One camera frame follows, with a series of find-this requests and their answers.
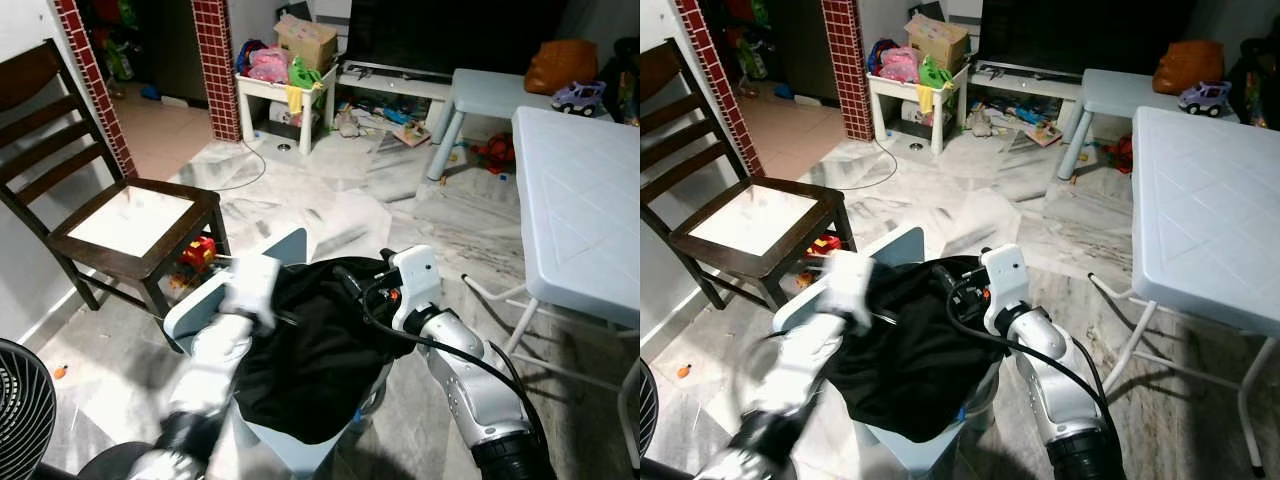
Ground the orange bag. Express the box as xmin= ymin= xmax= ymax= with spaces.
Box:
xmin=525 ymin=38 xmax=599 ymax=96
xmin=1152 ymin=40 xmax=1226 ymax=96

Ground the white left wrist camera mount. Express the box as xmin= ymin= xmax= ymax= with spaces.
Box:
xmin=218 ymin=255 xmax=283 ymax=331
xmin=820 ymin=250 xmax=879 ymax=331

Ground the red brick pillar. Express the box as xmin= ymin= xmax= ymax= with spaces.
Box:
xmin=55 ymin=0 xmax=138 ymax=179
xmin=675 ymin=0 xmax=766 ymax=179
xmin=822 ymin=0 xmax=876 ymax=143
xmin=190 ymin=0 xmax=241 ymax=143

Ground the pink bag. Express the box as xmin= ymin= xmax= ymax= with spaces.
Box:
xmin=245 ymin=45 xmax=291 ymax=84
xmin=877 ymin=45 xmax=921 ymax=84

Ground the small white side table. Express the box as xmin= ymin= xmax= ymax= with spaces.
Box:
xmin=867 ymin=65 xmax=971 ymax=156
xmin=235 ymin=65 xmax=339 ymax=156

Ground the pale blue plastic chair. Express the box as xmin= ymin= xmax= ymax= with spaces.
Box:
xmin=163 ymin=228 xmax=396 ymax=479

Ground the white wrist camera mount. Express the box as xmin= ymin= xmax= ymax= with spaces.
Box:
xmin=218 ymin=255 xmax=283 ymax=331
xmin=820 ymin=250 xmax=879 ymax=331
xmin=980 ymin=245 xmax=1031 ymax=336
xmin=388 ymin=245 xmax=443 ymax=336

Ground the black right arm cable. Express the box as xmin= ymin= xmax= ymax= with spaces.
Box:
xmin=360 ymin=280 xmax=546 ymax=441
xmin=945 ymin=280 xmax=1116 ymax=421

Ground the printed cardboard box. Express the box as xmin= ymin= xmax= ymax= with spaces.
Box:
xmin=905 ymin=13 xmax=971 ymax=71
xmin=275 ymin=15 xmax=339 ymax=71

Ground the small pale blue table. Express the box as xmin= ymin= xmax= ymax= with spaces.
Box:
xmin=1057 ymin=68 xmax=1186 ymax=181
xmin=428 ymin=68 xmax=561 ymax=183

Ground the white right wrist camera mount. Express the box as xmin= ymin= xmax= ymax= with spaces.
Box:
xmin=388 ymin=245 xmax=443 ymax=336
xmin=980 ymin=245 xmax=1031 ymax=336

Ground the black garment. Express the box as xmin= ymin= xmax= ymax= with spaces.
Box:
xmin=232 ymin=258 xmax=421 ymax=446
xmin=820 ymin=255 xmax=1011 ymax=443

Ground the black electric fan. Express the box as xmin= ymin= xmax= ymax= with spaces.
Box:
xmin=0 ymin=338 xmax=58 ymax=480
xmin=640 ymin=360 xmax=661 ymax=461

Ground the white television stand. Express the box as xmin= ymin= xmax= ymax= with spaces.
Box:
xmin=335 ymin=62 xmax=456 ymax=101
xmin=965 ymin=62 xmax=1086 ymax=101

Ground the black television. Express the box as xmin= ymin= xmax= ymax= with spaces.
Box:
xmin=345 ymin=0 xmax=591 ymax=81
xmin=975 ymin=0 xmax=1201 ymax=81

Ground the purple toy car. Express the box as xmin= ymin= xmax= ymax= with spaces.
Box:
xmin=1177 ymin=80 xmax=1234 ymax=118
xmin=550 ymin=80 xmax=608 ymax=116

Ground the dark wooden chair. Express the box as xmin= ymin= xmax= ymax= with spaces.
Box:
xmin=640 ymin=40 xmax=856 ymax=311
xmin=0 ymin=40 xmax=229 ymax=321

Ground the white folding table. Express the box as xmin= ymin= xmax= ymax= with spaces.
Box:
xmin=1088 ymin=105 xmax=1280 ymax=473
xmin=462 ymin=105 xmax=641 ymax=396

